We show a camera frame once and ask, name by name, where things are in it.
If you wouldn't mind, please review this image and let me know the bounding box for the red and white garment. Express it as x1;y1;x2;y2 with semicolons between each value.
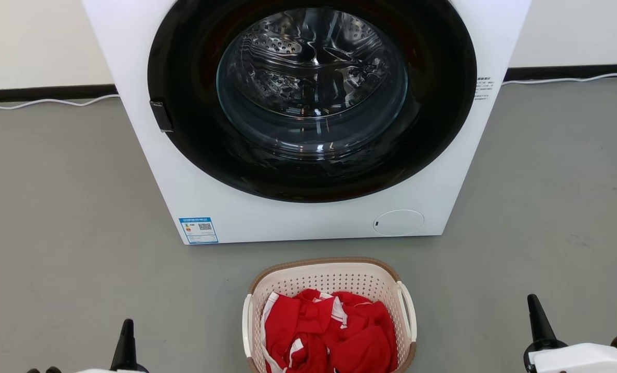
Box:
261;289;398;373

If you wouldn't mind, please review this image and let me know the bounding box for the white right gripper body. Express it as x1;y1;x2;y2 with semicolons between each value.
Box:
528;343;617;373

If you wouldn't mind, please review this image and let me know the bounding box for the round white filter cover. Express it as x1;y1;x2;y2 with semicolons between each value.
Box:
373;209;425;237

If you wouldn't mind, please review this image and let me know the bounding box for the white front-load washing machine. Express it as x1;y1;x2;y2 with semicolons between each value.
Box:
82;0;532;245

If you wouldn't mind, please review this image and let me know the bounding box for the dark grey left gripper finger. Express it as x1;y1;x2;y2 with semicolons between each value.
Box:
110;319;148;373

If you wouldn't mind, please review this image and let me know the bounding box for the blue energy label sticker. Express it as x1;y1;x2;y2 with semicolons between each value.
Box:
179;217;219;245

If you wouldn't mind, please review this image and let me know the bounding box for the beige perforated laundry basket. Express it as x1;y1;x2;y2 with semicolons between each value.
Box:
242;257;418;373

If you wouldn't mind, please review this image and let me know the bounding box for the steel washer drum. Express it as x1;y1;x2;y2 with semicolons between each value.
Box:
221;7;408;120

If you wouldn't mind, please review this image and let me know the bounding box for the small printed text sticker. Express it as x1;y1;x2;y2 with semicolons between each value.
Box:
474;76;493;101

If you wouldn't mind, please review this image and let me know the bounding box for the black door latch handle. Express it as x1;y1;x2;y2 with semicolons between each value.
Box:
150;101;174;133

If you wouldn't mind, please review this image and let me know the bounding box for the white floor cable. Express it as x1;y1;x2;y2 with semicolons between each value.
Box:
0;94;120;110
502;73;617;85

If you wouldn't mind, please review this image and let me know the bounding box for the black round washer door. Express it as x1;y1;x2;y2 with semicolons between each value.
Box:
148;0;478;203

